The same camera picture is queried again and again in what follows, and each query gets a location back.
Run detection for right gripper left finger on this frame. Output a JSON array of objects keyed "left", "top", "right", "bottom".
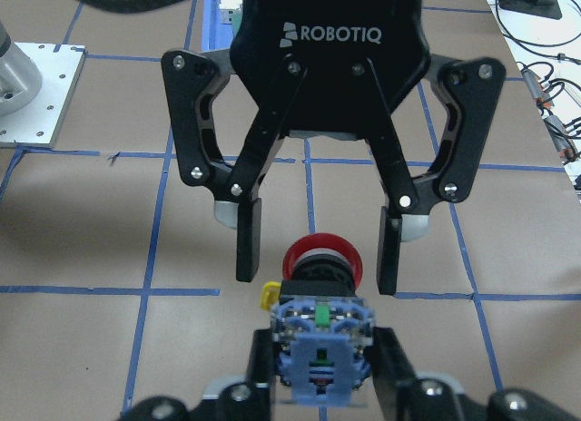
[{"left": 120, "top": 328, "right": 278, "bottom": 420}]

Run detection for red emergency stop button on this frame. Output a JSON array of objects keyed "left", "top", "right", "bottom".
[{"left": 260, "top": 232, "right": 376, "bottom": 407}]

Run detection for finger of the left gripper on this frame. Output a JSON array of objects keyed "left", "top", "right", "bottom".
[
  {"left": 364, "top": 55, "right": 506, "bottom": 295},
  {"left": 161, "top": 49, "right": 308, "bottom": 282}
]

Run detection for blue plastic tray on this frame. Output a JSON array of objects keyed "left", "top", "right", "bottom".
[{"left": 202, "top": 0, "right": 242, "bottom": 52}]

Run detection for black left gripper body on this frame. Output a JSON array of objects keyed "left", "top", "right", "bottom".
[{"left": 230, "top": 0, "right": 430, "bottom": 134}]

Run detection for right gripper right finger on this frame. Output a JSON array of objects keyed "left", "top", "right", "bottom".
[{"left": 365, "top": 327, "right": 578, "bottom": 420}]

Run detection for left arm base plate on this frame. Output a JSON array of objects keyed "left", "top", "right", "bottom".
[{"left": 1, "top": 42, "right": 86, "bottom": 148}]

